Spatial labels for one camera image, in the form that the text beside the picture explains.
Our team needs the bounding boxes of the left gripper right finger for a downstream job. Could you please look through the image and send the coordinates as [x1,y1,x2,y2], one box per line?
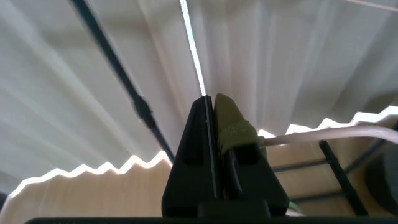
[219,143,290,218]

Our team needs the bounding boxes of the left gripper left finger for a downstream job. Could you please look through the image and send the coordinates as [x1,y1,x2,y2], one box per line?
[161,95,218,218]

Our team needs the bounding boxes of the green printed t-shirt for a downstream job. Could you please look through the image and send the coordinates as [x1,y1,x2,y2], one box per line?
[213,93,304,216]

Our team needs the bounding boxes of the pink clothes hanger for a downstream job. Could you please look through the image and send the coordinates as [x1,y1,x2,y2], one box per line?
[263,125,398,146]
[341,0,398,12]

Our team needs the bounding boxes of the black clothes rack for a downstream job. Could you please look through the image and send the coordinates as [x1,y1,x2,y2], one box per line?
[68,0,398,216]

